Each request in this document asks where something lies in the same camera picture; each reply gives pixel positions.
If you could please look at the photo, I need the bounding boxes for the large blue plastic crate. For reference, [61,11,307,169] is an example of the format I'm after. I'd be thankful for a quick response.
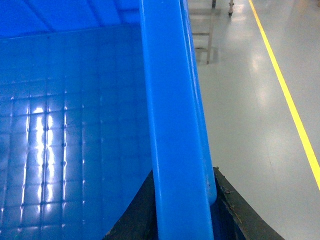
[0,0,217,240]

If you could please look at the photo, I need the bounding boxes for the stainless steel frame table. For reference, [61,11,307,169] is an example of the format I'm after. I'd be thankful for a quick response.
[188,0,235,66]

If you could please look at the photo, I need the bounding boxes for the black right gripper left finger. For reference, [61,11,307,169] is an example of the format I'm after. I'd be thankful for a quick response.
[103,171,158,240]

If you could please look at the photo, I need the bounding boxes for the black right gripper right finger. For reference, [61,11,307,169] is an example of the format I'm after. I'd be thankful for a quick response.
[210,167,283,240]

